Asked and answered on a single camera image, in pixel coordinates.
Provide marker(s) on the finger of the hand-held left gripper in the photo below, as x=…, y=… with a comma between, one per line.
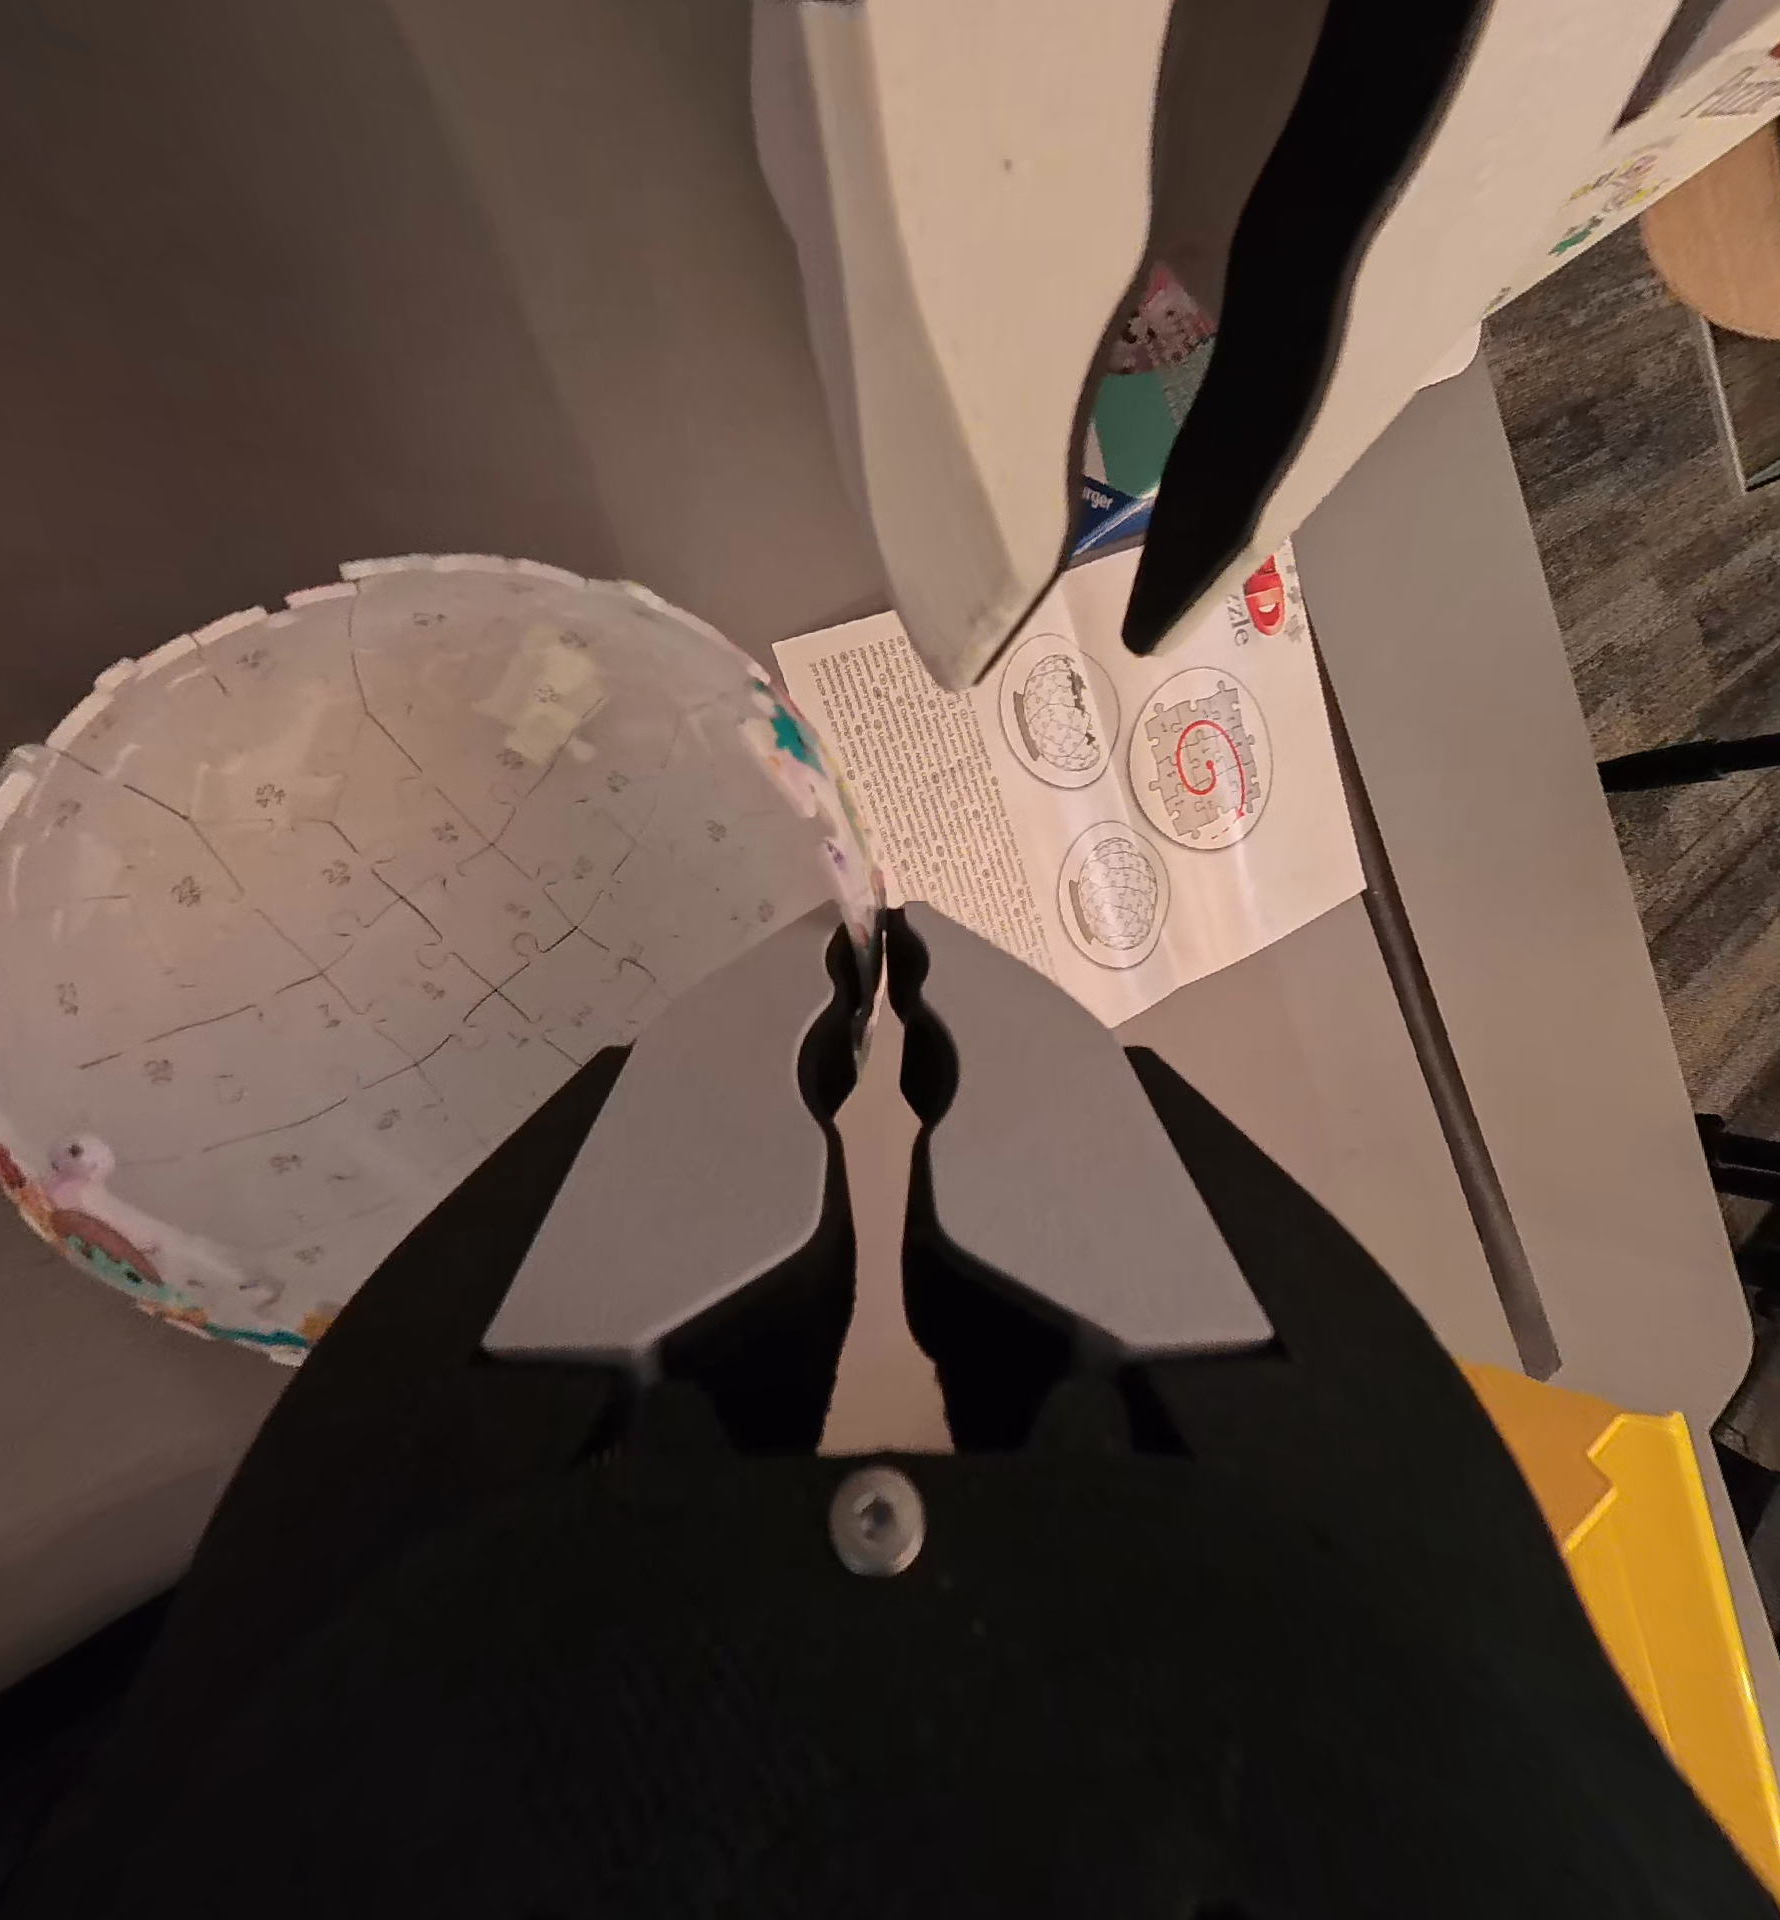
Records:
x=950, y=300
x=1431, y=195

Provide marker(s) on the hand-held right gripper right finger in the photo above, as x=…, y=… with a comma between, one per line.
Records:
x=1085, y=1185

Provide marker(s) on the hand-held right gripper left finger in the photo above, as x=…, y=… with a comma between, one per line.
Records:
x=679, y=1185

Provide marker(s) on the colourful puzzle ball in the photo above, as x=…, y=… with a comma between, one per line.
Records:
x=306, y=930

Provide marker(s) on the colourful puzzle box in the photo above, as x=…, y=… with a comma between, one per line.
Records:
x=1746, y=91

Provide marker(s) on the white sign board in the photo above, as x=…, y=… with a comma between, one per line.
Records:
x=1729, y=268

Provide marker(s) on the folded instruction leaflet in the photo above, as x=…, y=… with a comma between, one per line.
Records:
x=1249, y=855

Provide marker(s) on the black metal leg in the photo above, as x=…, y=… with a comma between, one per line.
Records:
x=1729, y=752
x=1774, y=1164

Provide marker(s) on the yellow plastic bin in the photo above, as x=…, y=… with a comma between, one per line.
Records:
x=1656, y=1575

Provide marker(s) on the person's black jacket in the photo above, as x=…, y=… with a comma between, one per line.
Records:
x=6, y=1799

